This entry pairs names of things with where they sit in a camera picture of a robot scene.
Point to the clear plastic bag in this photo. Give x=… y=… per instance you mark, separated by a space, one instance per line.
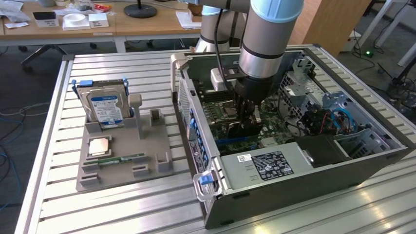
x=12 y=12

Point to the white cube box with label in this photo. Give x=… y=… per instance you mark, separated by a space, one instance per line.
x=98 y=19

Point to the black lamp base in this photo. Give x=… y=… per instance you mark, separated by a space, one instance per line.
x=139 y=11

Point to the blue case latch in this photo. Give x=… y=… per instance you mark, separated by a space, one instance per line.
x=204 y=181

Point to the black device with green light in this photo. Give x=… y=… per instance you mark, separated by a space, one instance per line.
x=368 y=52

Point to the white card with red mark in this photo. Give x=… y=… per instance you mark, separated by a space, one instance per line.
x=16 y=25

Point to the white flat box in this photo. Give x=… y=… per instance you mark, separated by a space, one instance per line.
x=76 y=26

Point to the CPU socket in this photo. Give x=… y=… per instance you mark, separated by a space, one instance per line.
x=227 y=109

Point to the grey power supply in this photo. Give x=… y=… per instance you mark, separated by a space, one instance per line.
x=240 y=175

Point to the green motherboard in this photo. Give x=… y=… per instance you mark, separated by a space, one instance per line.
x=276 y=117

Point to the green RAM stick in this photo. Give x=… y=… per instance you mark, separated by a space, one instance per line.
x=114 y=160

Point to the brown cardboard box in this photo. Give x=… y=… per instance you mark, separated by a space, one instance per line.
x=195 y=10

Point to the grey parts rack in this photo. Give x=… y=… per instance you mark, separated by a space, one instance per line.
x=123 y=141

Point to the white paper stack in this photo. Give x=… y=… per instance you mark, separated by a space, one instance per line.
x=187 y=20

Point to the hard disk in blue caddy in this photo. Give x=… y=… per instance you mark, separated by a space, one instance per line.
x=106 y=107

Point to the black chair base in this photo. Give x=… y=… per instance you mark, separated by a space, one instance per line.
x=35 y=54

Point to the grey cup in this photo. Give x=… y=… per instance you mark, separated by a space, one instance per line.
x=46 y=3

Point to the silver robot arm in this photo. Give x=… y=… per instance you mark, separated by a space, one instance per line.
x=270 y=36

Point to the black topped label box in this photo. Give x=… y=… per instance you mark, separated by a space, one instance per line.
x=44 y=15

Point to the open grey PC case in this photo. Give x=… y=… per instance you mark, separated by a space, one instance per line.
x=292 y=195

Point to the wooden desk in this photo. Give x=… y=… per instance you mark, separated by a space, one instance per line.
x=146 y=26

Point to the red small item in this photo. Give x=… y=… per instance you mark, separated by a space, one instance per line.
x=102 y=8

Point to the graphics card with black fan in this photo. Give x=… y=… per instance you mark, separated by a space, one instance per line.
x=240 y=132

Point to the wooden cabinet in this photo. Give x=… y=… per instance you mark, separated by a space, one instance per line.
x=338 y=24

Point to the white table frame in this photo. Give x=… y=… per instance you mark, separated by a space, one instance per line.
x=391 y=25

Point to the blue expansion slot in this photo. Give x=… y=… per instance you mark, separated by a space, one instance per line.
x=227 y=141

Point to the silver CPU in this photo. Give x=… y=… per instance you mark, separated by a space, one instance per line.
x=98 y=146

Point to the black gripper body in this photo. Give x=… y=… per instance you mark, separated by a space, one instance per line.
x=254 y=89

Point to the white tape roll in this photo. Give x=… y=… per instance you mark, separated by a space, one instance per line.
x=74 y=17

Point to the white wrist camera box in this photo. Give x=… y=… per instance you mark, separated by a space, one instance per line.
x=218 y=80

